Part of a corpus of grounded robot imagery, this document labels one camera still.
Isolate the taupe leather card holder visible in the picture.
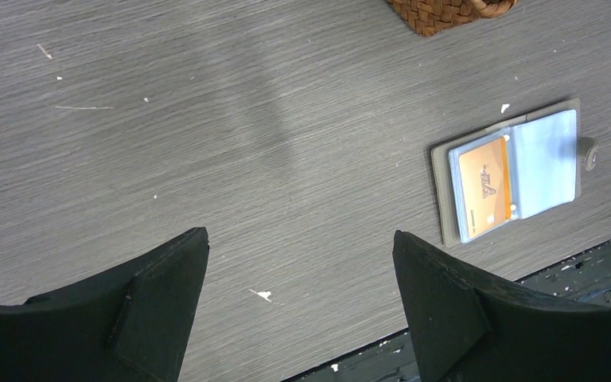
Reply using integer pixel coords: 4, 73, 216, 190
430, 99, 597, 248

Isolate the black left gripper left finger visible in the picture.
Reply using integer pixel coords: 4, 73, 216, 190
0, 228, 209, 381

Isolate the woven brown compartment basket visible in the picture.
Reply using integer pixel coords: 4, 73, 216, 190
386, 0, 518, 37

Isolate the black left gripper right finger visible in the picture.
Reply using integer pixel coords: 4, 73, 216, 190
392, 231, 611, 381

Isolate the gold credit card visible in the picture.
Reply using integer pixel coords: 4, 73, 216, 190
457, 136, 512, 241

